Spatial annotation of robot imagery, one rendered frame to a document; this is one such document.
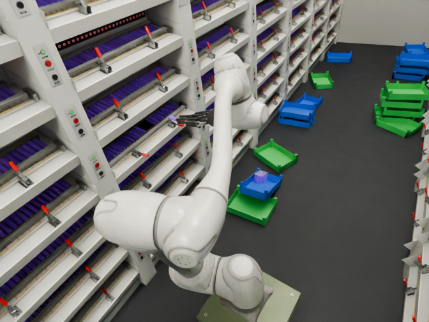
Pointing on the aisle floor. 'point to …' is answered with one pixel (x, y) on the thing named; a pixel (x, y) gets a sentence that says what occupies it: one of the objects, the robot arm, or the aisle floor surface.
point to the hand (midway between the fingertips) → (184, 119)
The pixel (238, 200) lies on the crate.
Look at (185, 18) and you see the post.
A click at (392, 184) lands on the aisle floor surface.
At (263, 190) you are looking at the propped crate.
